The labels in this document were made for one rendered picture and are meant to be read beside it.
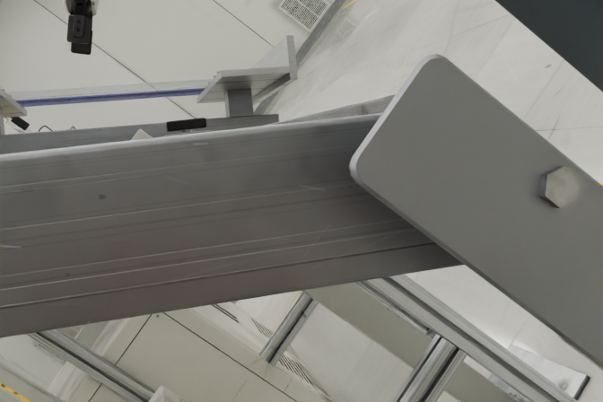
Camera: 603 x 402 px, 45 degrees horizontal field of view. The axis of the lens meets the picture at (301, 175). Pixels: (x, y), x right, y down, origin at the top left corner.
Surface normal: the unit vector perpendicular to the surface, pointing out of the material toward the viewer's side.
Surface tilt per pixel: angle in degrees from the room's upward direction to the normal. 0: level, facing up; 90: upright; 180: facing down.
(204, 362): 90
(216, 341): 90
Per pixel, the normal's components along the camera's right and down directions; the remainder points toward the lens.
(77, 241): 0.21, 0.03
